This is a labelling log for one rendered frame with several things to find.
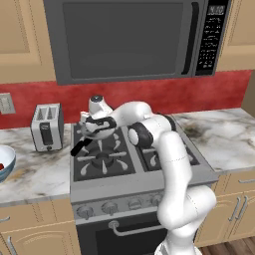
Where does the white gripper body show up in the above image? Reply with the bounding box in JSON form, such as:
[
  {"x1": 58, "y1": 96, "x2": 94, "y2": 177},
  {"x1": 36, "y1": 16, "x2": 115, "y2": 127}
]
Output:
[{"x1": 81, "y1": 125, "x2": 116, "y2": 141}]

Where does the grey hob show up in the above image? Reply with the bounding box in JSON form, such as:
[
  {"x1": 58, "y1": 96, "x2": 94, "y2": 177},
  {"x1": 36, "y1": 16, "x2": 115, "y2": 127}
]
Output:
[{"x1": 69, "y1": 114, "x2": 220, "y2": 228}]

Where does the tan lower cupboard door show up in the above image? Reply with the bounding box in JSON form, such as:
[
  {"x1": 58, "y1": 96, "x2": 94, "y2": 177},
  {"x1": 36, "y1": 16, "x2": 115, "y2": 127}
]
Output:
[
  {"x1": 228, "y1": 194, "x2": 255, "y2": 242},
  {"x1": 0, "y1": 221, "x2": 83, "y2": 255},
  {"x1": 194, "y1": 193, "x2": 247, "y2": 247}
]

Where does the pan with black handle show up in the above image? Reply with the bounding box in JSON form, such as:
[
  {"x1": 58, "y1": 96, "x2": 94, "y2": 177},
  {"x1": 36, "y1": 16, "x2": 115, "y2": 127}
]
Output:
[{"x1": 70, "y1": 136, "x2": 94, "y2": 157}]

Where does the grey hob knob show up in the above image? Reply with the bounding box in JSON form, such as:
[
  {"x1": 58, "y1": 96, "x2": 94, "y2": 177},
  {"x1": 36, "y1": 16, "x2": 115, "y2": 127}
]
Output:
[
  {"x1": 127, "y1": 196, "x2": 143, "y2": 211},
  {"x1": 101, "y1": 200, "x2": 119, "y2": 216},
  {"x1": 148, "y1": 194, "x2": 163, "y2": 207},
  {"x1": 77, "y1": 205, "x2": 95, "y2": 221}
]

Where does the white and blue bowl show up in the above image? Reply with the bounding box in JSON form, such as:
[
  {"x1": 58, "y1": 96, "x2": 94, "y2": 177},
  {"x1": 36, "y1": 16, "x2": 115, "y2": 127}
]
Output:
[{"x1": 0, "y1": 144, "x2": 17, "y2": 184}]

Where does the black oven door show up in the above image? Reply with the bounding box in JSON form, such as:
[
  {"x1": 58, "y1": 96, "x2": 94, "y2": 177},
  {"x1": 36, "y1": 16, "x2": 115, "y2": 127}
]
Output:
[{"x1": 75, "y1": 212, "x2": 171, "y2": 255}]

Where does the tan cupboard door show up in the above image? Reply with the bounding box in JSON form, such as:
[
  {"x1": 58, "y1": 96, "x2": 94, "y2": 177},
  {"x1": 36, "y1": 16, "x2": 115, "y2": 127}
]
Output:
[
  {"x1": 0, "y1": 221, "x2": 83, "y2": 255},
  {"x1": 228, "y1": 194, "x2": 255, "y2": 242},
  {"x1": 215, "y1": 0, "x2": 255, "y2": 73},
  {"x1": 194, "y1": 193, "x2": 247, "y2": 247},
  {"x1": 0, "y1": 0, "x2": 57, "y2": 85}
]

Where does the silver toaster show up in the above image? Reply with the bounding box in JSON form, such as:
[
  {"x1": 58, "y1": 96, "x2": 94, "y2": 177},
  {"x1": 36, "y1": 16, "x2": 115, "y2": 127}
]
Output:
[{"x1": 30, "y1": 102, "x2": 65, "y2": 153}]

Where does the tan upper cupboard door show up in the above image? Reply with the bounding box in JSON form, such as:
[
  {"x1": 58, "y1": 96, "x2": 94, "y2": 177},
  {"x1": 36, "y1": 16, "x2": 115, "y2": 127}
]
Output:
[
  {"x1": 0, "y1": 0, "x2": 57, "y2": 85},
  {"x1": 215, "y1": 0, "x2": 255, "y2": 73}
]

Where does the silver cupboard door handle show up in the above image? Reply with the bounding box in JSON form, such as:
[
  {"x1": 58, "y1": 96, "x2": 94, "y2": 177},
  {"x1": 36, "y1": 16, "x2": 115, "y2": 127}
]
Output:
[
  {"x1": 235, "y1": 195, "x2": 249, "y2": 221},
  {"x1": 228, "y1": 195, "x2": 242, "y2": 222},
  {"x1": 6, "y1": 235, "x2": 18, "y2": 255}
]

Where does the silver oven door handle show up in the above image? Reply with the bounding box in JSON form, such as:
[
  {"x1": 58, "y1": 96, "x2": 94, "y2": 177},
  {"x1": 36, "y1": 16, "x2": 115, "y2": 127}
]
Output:
[{"x1": 108, "y1": 219, "x2": 166, "y2": 238}]

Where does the tan drawer front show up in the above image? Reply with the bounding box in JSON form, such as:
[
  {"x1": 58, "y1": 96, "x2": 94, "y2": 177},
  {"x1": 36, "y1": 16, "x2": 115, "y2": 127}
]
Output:
[
  {"x1": 0, "y1": 198, "x2": 76, "y2": 234},
  {"x1": 216, "y1": 169, "x2": 255, "y2": 197}
]

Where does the tan tall side panel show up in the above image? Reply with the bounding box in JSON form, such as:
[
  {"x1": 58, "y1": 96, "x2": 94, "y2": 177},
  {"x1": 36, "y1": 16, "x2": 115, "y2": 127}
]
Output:
[{"x1": 240, "y1": 69, "x2": 255, "y2": 118}]

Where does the grey microwave oven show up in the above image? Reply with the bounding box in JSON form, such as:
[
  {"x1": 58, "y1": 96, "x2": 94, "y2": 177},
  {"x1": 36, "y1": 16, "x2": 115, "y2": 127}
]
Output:
[{"x1": 43, "y1": 0, "x2": 233, "y2": 86}]

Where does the white wall socket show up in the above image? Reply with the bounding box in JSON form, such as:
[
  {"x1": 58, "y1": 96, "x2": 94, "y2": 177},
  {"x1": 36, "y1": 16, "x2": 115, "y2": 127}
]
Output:
[{"x1": 0, "y1": 92, "x2": 17, "y2": 116}]

